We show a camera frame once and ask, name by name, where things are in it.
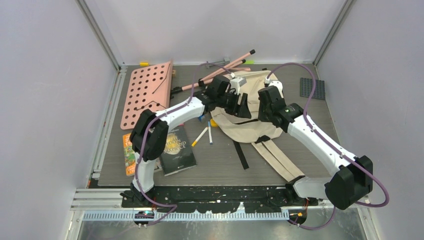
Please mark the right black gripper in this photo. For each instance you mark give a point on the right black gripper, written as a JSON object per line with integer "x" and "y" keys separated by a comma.
{"x": 261, "y": 116}

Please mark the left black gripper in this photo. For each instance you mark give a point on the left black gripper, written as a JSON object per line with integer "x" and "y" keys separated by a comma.
{"x": 242, "y": 110}

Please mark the beige canvas backpack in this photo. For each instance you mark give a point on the beige canvas backpack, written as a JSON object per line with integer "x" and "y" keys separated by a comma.
{"x": 252, "y": 131}

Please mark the black moon and sixpence book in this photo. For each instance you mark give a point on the black moon and sixpence book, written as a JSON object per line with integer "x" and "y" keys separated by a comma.
{"x": 178, "y": 154}

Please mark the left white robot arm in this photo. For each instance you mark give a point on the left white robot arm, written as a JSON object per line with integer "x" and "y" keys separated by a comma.
{"x": 150, "y": 132}

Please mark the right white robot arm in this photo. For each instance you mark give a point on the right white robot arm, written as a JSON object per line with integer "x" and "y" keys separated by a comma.
{"x": 350, "y": 176}

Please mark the yellow pencil sharpener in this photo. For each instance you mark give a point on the yellow pencil sharpener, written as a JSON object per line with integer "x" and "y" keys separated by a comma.
{"x": 213, "y": 123}

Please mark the white marker yellow cap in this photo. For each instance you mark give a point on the white marker yellow cap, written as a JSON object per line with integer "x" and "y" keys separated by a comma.
{"x": 199, "y": 136}

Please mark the white marker blue cap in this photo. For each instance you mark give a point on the white marker blue cap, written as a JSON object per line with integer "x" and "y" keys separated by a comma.
{"x": 210, "y": 133}

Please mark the pink folding stand tripod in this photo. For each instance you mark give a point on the pink folding stand tripod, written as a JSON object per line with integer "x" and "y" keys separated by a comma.
{"x": 205, "y": 80}

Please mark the grey metal bolt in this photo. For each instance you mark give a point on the grey metal bolt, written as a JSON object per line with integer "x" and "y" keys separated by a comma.
{"x": 223, "y": 62}

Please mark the pink perforated music stand desk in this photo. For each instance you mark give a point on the pink perforated music stand desk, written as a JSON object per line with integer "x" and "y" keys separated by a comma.
{"x": 149, "y": 88}

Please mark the orange treehouse book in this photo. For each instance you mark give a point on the orange treehouse book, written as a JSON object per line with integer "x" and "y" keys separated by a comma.
{"x": 129, "y": 155}

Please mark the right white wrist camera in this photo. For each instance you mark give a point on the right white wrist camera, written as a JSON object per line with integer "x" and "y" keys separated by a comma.
{"x": 275, "y": 83}

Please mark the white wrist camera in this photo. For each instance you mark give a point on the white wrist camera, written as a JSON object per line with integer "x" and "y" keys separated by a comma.
{"x": 236, "y": 84}
{"x": 275, "y": 83}

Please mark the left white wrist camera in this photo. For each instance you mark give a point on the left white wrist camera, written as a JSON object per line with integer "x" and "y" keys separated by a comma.
{"x": 236, "y": 84}

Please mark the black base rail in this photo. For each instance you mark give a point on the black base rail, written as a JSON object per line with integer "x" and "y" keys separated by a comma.
{"x": 216, "y": 199}

